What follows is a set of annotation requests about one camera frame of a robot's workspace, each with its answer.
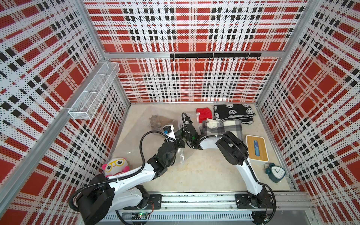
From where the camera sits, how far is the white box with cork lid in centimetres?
86

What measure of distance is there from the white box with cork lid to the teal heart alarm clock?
0.04 m

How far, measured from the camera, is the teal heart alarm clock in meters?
0.79
